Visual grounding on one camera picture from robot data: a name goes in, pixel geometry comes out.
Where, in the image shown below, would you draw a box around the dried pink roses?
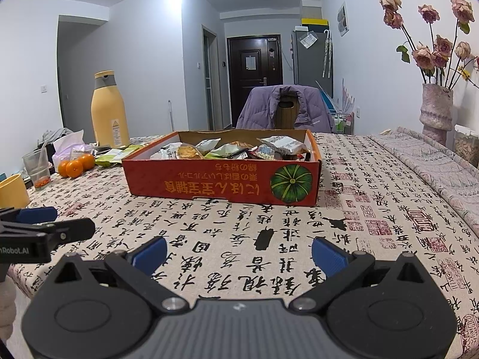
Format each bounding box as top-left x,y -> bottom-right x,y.
380,0 -> 479,90

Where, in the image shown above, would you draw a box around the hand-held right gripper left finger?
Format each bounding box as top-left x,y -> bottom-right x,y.
49,237 -> 190,313

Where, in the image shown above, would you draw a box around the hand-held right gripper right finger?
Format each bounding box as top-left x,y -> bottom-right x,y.
289,237 -> 429,313

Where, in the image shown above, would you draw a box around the dark clothing heap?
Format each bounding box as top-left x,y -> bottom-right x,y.
37,128 -> 75,148

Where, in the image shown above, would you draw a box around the pink ribbed vase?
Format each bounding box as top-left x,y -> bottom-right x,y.
419,83 -> 454,146

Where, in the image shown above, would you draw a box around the yellow thermos bottle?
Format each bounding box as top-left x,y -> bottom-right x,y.
91,70 -> 131,148

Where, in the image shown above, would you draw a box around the dark brown door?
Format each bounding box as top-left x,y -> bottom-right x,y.
227,35 -> 283,128

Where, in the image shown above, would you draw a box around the long green white snack packet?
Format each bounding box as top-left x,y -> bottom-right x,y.
116,145 -> 145,159
95,149 -> 126,168

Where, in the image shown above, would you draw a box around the folded white umbrella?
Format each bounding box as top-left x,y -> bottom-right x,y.
322,29 -> 334,79

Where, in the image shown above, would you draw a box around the yellow cup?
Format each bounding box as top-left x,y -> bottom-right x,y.
0,174 -> 31,210

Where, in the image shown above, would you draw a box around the grey refrigerator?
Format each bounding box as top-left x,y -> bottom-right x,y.
292,26 -> 334,94

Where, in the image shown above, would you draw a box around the white purple plastic bag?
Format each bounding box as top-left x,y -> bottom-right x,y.
52,129 -> 96,161

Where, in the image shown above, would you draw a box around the purple padded jacket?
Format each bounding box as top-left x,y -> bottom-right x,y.
237,85 -> 335,132

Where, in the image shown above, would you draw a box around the wall poster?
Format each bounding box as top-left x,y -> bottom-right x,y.
337,1 -> 350,37

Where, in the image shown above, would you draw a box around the clear jar with white lid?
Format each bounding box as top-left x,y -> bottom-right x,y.
454,125 -> 479,165

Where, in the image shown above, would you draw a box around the pile of assorted snacks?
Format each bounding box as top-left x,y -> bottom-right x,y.
150,136 -> 311,161

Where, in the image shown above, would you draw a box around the pink wire rack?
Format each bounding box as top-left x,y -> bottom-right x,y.
316,78 -> 356,134

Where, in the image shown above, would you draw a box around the orange cardboard box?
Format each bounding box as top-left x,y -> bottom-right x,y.
122,129 -> 322,207

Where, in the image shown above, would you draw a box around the grey quilted blanket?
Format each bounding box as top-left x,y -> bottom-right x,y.
369,126 -> 479,225

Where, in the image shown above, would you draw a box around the clear plastic cup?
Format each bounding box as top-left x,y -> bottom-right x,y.
22,147 -> 51,188

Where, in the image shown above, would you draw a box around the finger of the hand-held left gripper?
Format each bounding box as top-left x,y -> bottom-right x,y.
0,206 -> 58,224
0,217 -> 96,247

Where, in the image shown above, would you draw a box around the wooden chair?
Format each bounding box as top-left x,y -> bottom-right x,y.
275,86 -> 300,130

